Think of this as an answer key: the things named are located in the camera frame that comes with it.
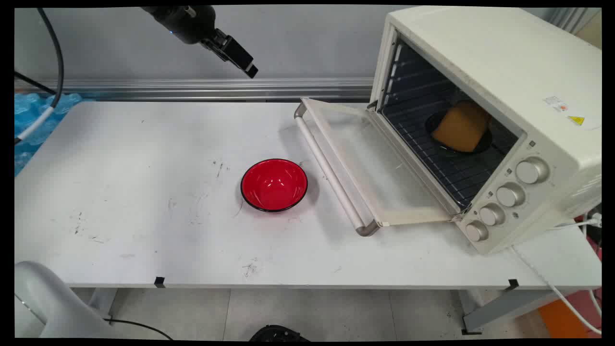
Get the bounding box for black cable with white tape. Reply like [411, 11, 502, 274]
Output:
[14, 7, 65, 146]

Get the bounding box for grey table leg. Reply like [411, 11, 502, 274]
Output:
[89, 287, 118, 318]
[461, 288, 558, 334]

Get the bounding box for thin black cable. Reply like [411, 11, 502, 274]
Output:
[14, 71, 57, 95]

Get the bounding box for aluminium rail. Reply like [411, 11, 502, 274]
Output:
[14, 78, 374, 102]

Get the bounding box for orange-brown bread piece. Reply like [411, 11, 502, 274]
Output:
[431, 100, 492, 152]

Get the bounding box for white label sticker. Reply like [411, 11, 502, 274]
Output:
[543, 95, 569, 113]

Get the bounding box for red bowl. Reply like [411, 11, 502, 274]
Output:
[240, 159, 308, 213]

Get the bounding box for black floor cable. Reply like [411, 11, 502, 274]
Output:
[103, 317, 173, 340]

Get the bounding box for black plate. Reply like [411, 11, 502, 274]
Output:
[425, 111, 493, 154]

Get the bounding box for white cable with plug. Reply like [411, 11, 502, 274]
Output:
[548, 214, 602, 231]

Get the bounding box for white power cable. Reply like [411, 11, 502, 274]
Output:
[508, 245, 602, 335]

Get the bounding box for cream toaster oven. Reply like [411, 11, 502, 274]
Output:
[368, 6, 602, 255]

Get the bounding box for wire oven rack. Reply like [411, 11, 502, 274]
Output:
[382, 82, 519, 210]

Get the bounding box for glass oven door with handle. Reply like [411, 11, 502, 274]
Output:
[294, 98, 464, 237]

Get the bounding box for black round floor object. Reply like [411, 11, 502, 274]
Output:
[249, 325, 310, 342]

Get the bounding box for large silver oven knob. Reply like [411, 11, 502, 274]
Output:
[516, 157, 550, 185]

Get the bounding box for blue bubble wrap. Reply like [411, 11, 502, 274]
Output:
[14, 92, 85, 176]

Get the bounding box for orange floor object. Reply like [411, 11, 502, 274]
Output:
[538, 288, 602, 339]

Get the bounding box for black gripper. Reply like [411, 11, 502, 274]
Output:
[142, 6, 258, 79]

